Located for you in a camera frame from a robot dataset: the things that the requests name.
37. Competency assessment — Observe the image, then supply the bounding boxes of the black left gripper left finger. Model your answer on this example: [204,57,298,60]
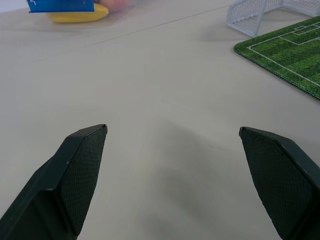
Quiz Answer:
[0,123,109,240]

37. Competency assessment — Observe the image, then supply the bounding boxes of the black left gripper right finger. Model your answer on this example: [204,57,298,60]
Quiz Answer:
[238,126,320,240]

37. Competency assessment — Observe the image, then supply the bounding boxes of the green soccer field mat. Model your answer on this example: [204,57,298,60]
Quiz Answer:
[233,15,320,101]

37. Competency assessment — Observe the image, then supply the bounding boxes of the white mini soccer goal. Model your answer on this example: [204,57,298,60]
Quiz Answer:
[226,0,320,38]

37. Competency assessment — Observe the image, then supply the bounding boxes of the yellow banana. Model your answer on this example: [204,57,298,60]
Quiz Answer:
[47,5,110,24]

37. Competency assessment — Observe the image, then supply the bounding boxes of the blue plastic box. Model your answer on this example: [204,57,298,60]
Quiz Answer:
[26,0,95,14]

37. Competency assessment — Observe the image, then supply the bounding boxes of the pink peach fruit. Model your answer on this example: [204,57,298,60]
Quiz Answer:
[101,0,133,13]

